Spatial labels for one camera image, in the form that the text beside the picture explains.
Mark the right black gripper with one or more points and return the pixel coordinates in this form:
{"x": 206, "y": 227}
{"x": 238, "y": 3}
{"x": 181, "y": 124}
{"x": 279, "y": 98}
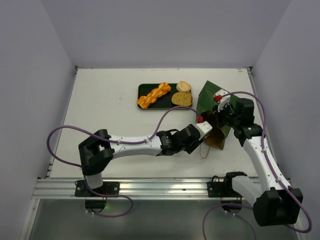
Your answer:
{"x": 218, "y": 120}

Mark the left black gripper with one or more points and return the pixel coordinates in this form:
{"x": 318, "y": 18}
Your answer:
{"x": 195, "y": 144}

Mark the green paper bag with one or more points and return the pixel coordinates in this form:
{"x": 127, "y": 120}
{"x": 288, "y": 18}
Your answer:
{"x": 205, "y": 104}

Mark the sliced toast bread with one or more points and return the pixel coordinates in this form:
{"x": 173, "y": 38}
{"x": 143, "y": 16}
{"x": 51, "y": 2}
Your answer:
{"x": 182, "y": 99}

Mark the round bun bread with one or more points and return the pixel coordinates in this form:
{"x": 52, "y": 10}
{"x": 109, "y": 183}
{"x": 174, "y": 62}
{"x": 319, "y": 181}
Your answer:
{"x": 183, "y": 86}

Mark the orange waffle bread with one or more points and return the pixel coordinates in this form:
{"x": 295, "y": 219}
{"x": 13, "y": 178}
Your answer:
{"x": 146, "y": 100}

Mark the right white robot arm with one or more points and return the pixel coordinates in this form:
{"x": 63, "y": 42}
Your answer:
{"x": 275, "y": 202}

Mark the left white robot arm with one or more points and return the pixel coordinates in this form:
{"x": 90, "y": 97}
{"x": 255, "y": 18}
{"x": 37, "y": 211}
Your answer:
{"x": 97, "y": 152}

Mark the dark green tray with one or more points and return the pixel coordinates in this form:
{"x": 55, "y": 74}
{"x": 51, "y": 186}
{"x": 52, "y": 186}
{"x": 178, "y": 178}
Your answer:
{"x": 162, "y": 103}

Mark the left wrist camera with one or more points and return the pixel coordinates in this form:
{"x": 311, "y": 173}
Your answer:
{"x": 205, "y": 126}

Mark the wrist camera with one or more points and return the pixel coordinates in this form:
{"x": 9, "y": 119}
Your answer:
{"x": 222, "y": 98}
{"x": 205, "y": 126}

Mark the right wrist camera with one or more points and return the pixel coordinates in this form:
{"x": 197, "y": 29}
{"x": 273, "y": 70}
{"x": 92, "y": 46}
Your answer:
{"x": 222, "y": 98}

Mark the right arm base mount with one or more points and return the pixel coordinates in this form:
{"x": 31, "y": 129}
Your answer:
{"x": 222, "y": 188}

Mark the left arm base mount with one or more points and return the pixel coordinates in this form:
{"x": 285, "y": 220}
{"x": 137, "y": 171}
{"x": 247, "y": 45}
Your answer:
{"x": 96, "y": 206}

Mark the aluminium frame rail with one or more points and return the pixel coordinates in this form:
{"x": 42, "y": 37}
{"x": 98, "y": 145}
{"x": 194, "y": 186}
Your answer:
{"x": 135, "y": 188}

